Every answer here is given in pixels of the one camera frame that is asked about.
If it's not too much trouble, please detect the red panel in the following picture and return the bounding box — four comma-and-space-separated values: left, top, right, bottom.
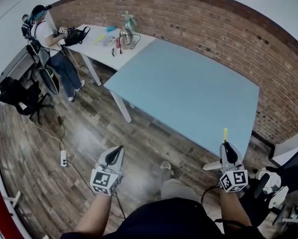
0, 177, 18, 239

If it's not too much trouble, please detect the person's black shirt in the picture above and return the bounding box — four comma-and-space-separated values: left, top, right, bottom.
60, 197, 267, 239

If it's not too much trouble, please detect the white power strip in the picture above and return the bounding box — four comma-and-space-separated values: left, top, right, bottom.
60, 150, 68, 168

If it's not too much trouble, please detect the person's beige trouser leg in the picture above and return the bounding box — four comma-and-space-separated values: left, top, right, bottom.
159, 177, 202, 204

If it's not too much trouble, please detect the black floor cable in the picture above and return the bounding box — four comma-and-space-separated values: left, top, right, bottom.
65, 159, 127, 220

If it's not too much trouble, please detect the person's right forearm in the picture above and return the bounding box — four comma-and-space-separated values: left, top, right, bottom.
218, 188, 252, 228

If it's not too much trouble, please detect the black mesh office chair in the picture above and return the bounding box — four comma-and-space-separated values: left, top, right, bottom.
238, 145, 298, 228

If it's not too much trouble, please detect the light blue table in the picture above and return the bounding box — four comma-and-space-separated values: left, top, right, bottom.
103, 38, 261, 159

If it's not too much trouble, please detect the silver kettle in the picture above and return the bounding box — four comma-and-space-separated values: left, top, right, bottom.
119, 27, 134, 50

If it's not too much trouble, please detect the black backpack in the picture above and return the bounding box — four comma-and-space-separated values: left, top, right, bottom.
64, 26, 91, 47

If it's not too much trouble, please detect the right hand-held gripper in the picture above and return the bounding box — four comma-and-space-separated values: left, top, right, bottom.
218, 141, 249, 193

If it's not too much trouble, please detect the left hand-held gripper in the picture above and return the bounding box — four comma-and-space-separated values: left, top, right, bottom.
90, 145, 125, 196

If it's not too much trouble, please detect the black round hoop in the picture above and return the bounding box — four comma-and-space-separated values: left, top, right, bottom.
40, 64, 60, 96

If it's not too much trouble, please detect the grey cabinet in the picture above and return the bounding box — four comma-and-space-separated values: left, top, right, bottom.
0, 45, 38, 85

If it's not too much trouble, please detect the person's grey shoe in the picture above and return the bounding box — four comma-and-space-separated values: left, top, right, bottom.
159, 160, 175, 182

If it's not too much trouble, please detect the white device on chair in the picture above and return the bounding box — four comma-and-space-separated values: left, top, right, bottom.
255, 167, 290, 209

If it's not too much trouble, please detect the black kettle cable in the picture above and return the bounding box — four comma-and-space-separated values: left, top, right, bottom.
118, 33, 142, 51

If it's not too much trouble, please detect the yellow-green flat object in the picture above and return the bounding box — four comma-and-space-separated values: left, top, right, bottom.
93, 34, 106, 45

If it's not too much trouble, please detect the white floor cable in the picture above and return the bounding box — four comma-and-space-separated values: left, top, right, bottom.
26, 119, 65, 151

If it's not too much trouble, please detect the person's left forearm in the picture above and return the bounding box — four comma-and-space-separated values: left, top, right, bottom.
74, 192, 114, 234

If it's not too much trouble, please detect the green spray bottle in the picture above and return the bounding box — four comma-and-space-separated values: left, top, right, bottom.
121, 10, 138, 32

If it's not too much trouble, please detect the white table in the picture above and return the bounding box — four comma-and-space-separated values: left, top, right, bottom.
60, 24, 157, 87

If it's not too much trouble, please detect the clear plastic packet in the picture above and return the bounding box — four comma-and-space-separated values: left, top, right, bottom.
102, 35, 118, 47

